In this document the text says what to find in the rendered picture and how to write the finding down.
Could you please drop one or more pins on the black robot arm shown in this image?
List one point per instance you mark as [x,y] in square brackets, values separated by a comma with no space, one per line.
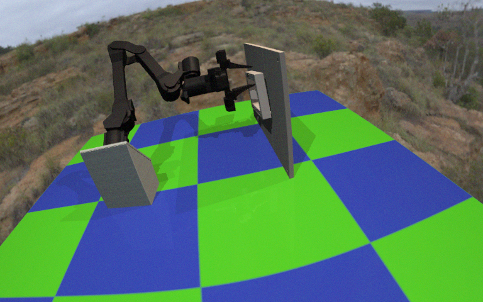
[122,119]

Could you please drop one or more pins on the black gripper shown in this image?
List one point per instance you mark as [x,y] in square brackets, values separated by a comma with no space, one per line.
[231,95]

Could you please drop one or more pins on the dark grey wall panel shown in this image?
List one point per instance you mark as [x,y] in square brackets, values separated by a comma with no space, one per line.
[278,128]

